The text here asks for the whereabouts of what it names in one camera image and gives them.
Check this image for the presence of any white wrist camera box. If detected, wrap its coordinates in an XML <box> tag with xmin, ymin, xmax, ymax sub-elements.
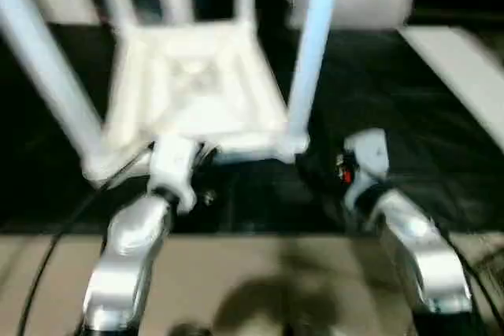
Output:
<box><xmin>339</xmin><ymin>128</ymin><xmax>391</xmax><ymax>205</ymax></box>
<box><xmin>146</xmin><ymin>136</ymin><xmax>199</xmax><ymax>216</ymax></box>

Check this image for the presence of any white plastic table top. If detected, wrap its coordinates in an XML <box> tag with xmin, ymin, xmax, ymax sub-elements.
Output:
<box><xmin>82</xmin><ymin>20</ymin><xmax>310</xmax><ymax>184</ymax></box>

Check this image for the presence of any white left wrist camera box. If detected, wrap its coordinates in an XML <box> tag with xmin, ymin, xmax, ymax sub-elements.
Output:
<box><xmin>146</xmin><ymin>136</ymin><xmax>199</xmax><ymax>216</ymax></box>

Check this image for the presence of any black work mat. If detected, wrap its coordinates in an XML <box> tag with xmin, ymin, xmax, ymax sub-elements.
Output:
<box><xmin>0</xmin><ymin>20</ymin><xmax>504</xmax><ymax>236</ymax></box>

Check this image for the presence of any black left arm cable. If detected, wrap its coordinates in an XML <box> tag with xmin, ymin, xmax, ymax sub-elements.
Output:
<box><xmin>14</xmin><ymin>161</ymin><xmax>152</xmax><ymax>336</ymax></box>

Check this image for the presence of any white board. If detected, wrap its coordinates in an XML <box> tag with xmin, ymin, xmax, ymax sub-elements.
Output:
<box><xmin>397</xmin><ymin>24</ymin><xmax>504</xmax><ymax>154</ymax></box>

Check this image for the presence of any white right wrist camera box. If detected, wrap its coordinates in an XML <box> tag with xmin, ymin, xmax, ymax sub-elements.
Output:
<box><xmin>339</xmin><ymin>128</ymin><xmax>391</xmax><ymax>205</ymax></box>

